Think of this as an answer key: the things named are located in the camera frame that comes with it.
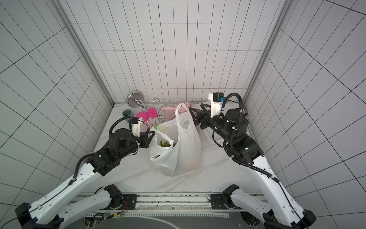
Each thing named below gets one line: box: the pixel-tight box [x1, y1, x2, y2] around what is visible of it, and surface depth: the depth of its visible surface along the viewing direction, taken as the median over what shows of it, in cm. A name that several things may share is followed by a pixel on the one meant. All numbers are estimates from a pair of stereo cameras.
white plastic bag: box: [150, 103, 202, 177], surface depth 72 cm
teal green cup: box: [122, 109, 134, 117], surface depth 109 cm
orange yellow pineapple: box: [160, 140, 178, 149], surface depth 66 cm
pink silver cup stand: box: [126, 90, 168, 128], surface depth 106 cm
